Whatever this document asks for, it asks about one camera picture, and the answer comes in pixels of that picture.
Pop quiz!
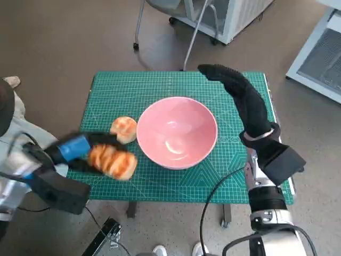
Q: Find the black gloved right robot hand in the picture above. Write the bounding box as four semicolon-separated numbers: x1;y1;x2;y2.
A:
197;63;275;140

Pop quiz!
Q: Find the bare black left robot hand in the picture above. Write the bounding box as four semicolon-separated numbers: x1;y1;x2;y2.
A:
44;131;126;174

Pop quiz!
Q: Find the long toasted bread loaf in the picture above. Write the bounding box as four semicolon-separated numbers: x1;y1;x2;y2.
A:
87;143;139;182

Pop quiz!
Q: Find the round pale bread bun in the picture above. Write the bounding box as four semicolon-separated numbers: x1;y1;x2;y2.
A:
109;116;137;145

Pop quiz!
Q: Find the pink bowl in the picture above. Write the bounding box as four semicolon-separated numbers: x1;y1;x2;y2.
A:
136;97;219;171

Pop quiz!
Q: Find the green cutting mat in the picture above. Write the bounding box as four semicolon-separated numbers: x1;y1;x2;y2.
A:
66;70;291;204

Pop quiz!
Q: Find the grey office chair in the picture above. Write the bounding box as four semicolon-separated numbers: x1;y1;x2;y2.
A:
132;0;222;71

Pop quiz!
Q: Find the white mesh-sided cabinet on casters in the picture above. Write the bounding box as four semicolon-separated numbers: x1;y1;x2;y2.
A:
168;0;275;45

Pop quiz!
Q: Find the dark table leg with caster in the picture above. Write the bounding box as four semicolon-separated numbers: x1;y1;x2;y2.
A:
219;203;232;228

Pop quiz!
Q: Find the white shoe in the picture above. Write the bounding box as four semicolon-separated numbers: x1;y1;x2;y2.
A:
192;241;209;256
152;245;168;256

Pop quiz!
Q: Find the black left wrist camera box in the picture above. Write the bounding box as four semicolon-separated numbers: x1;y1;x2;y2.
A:
31;170;92;215

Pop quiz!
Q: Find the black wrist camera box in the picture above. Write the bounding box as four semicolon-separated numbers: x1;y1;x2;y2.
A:
256;140;307;187
31;170;92;215

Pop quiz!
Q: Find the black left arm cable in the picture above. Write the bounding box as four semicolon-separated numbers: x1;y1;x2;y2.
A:
7;130;41;156

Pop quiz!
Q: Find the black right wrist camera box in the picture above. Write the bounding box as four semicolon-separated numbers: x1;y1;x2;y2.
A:
256;140;307;187

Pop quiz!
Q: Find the thin black floor cable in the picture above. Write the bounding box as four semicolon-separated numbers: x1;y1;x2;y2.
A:
84;206;132;256

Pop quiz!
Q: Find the glossy black bracket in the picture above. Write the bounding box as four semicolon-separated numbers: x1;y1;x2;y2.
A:
81;217;124;256

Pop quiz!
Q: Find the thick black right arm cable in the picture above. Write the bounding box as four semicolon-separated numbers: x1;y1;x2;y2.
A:
222;225;319;256

